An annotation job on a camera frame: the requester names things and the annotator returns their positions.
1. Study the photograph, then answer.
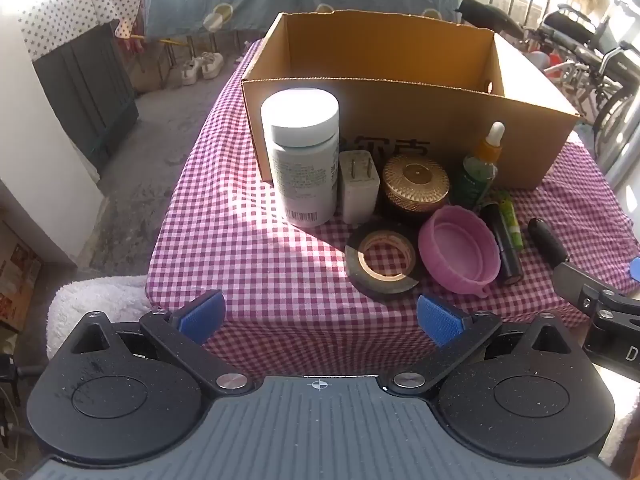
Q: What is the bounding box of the white charger plug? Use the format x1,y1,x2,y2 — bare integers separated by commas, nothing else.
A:
339,150,382,225

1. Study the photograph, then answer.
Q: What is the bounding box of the cardboard box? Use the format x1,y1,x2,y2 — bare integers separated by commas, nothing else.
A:
241,10,581,191

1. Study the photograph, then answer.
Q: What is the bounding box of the printed cardboard carton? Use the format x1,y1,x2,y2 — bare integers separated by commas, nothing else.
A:
0,220,43,333

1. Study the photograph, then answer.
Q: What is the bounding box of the white fluffy cloth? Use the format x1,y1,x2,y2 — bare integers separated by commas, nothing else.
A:
597,365,640,468
46,275,151,358

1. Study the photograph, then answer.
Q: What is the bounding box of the black seat cushion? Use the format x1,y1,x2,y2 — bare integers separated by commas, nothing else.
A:
456,0,523,38

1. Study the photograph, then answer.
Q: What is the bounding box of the white plastic pill bottle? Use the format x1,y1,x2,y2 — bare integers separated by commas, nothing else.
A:
260,87,341,228

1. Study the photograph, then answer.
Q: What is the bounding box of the gold round tin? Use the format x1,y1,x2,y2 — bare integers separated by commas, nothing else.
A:
382,154,450,218

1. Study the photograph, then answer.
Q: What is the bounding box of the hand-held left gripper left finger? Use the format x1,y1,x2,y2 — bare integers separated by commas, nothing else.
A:
67,290,253,395

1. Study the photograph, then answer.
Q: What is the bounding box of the red checked tablecloth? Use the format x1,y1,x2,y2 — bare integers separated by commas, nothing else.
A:
146,37,640,361

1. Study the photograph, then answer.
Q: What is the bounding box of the black lipstick tube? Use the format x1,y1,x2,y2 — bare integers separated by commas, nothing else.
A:
481,201,524,283

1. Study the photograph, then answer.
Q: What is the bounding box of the black glossy oval case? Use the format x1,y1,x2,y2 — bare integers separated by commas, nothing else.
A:
528,217,570,267

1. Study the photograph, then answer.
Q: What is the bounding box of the green dropper bottle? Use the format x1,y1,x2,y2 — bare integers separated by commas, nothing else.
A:
460,121,506,208

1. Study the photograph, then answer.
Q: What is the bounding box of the black wheelchair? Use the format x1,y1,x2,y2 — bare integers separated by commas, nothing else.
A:
525,4,640,176

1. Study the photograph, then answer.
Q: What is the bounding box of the pink plastic lid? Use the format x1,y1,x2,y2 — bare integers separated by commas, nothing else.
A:
418,205,502,297

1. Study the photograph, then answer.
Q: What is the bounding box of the green glue stick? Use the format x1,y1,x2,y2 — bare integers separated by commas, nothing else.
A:
495,191,526,251

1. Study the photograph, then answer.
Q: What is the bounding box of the white polka-dot cloth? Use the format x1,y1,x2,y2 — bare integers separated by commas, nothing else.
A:
17,0,143,61

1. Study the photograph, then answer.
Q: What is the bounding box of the yellow pole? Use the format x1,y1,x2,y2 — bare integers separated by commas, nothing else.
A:
129,34,187,47

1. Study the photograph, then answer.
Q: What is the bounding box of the black tape roll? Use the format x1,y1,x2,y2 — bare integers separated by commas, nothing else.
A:
345,222,422,303

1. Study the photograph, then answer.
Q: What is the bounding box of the dark grey cabinet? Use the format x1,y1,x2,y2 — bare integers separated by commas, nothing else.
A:
32,20,140,173

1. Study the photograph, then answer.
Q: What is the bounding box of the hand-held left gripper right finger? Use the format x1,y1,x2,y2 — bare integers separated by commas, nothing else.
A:
385,295,576,397

